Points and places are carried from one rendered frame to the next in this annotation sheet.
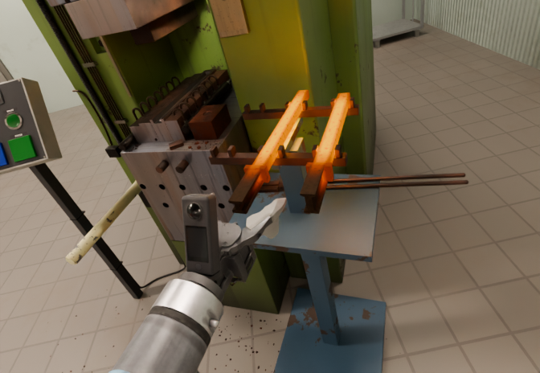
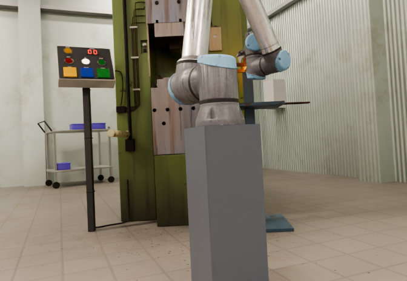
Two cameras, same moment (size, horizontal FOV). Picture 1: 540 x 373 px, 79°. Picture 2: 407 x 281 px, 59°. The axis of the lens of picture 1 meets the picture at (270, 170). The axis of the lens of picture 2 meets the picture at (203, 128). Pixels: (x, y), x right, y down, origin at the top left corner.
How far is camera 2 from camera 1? 1.92 m
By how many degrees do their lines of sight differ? 44
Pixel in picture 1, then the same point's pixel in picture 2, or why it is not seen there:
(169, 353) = not seen: hidden behind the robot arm
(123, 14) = (180, 29)
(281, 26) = (234, 50)
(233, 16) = (217, 43)
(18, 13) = not seen: outside the picture
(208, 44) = not seen: hidden behind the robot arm
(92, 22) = (163, 31)
